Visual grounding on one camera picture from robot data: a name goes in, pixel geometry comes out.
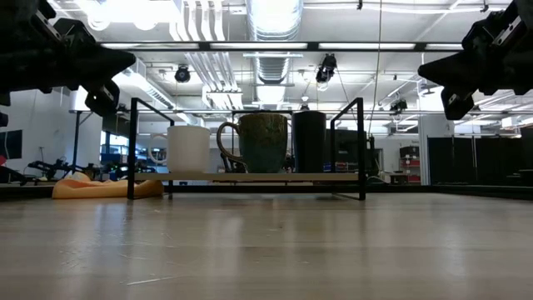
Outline black frame light bar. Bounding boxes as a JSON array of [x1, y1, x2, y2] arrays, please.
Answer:
[[97, 40, 464, 53]]

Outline black partition panels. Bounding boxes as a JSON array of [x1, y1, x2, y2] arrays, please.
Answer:
[[427, 135, 533, 187]]

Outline white ceramic mug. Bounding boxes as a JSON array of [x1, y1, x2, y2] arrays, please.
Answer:
[[147, 125, 212, 174]]

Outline thin hanging cable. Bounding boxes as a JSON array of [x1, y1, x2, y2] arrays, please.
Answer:
[[367, 0, 383, 135]]

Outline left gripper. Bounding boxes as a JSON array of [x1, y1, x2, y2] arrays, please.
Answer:
[[0, 0, 137, 95]]

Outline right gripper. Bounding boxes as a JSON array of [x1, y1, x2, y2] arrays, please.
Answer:
[[417, 0, 533, 95]]

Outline silver ribbed ventilation duct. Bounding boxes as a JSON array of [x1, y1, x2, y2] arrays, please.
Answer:
[[245, 0, 305, 84]]

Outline orange cloth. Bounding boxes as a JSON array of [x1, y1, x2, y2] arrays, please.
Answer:
[[52, 171, 165, 200]]

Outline tall black tumbler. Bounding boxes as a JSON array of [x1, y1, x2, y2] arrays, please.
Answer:
[[291, 110, 327, 174]]

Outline black wall monitor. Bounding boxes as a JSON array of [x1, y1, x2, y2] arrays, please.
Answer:
[[0, 129, 23, 161]]

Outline dark green glazed mug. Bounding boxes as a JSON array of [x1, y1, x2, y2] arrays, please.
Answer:
[[216, 112, 289, 174]]

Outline black screen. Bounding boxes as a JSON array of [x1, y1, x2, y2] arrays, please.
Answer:
[[325, 128, 382, 176]]

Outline black metal shelf wooden board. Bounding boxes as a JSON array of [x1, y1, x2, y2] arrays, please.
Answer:
[[127, 97, 367, 201]]

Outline red storage rack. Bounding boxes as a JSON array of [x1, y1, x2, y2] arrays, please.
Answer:
[[398, 145, 421, 185]]

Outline black background station frame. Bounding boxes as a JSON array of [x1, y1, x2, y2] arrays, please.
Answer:
[[68, 108, 129, 172]]

